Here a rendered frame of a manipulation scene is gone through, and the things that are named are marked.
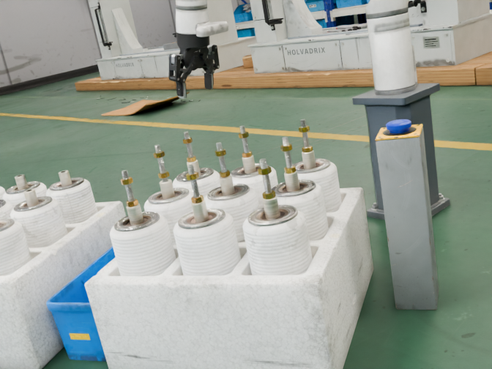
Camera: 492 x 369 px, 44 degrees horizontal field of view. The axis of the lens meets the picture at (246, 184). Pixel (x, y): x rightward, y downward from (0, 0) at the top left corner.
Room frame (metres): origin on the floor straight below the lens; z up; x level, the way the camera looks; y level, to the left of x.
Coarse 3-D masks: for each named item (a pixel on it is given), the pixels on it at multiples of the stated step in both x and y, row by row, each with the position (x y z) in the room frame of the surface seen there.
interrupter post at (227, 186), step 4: (228, 176) 1.00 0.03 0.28; (220, 180) 1.00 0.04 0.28; (224, 180) 0.99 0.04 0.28; (228, 180) 0.99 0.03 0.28; (232, 180) 1.00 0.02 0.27; (220, 184) 1.00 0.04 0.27; (224, 184) 0.99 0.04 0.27; (228, 184) 0.99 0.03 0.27; (232, 184) 1.00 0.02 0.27; (224, 188) 0.99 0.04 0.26; (228, 188) 0.99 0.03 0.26; (232, 188) 1.00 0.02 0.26; (224, 192) 1.00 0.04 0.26; (228, 192) 0.99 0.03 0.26; (232, 192) 1.00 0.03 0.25
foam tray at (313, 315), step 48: (336, 240) 0.88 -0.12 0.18; (96, 288) 0.89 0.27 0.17; (144, 288) 0.86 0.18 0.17; (192, 288) 0.82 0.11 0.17; (240, 288) 0.79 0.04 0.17; (288, 288) 0.77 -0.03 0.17; (336, 288) 0.83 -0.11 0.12; (144, 336) 0.87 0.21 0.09; (192, 336) 0.83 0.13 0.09; (240, 336) 0.80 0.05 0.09; (288, 336) 0.77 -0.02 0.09; (336, 336) 0.79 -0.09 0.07
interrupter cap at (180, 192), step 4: (176, 188) 1.08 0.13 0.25; (180, 188) 1.08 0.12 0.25; (184, 188) 1.07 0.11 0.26; (160, 192) 1.08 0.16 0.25; (176, 192) 1.06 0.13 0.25; (180, 192) 1.06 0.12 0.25; (184, 192) 1.05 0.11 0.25; (188, 192) 1.04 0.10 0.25; (152, 196) 1.06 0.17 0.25; (156, 196) 1.06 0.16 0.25; (160, 196) 1.06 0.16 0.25; (176, 196) 1.03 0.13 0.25; (180, 196) 1.02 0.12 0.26; (184, 196) 1.03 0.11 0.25; (148, 200) 1.04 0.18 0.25; (152, 200) 1.04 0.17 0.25; (156, 200) 1.03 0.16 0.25; (160, 200) 1.03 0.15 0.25; (164, 200) 1.02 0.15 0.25; (168, 200) 1.02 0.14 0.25; (172, 200) 1.01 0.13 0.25; (176, 200) 1.02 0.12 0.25
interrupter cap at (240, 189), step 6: (234, 186) 1.03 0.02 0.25; (240, 186) 1.02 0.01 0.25; (246, 186) 1.01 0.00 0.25; (210, 192) 1.02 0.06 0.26; (216, 192) 1.01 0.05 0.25; (240, 192) 0.99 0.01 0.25; (246, 192) 0.98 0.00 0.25; (210, 198) 0.98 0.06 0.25; (216, 198) 0.97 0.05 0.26; (222, 198) 0.97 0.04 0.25; (228, 198) 0.97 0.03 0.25
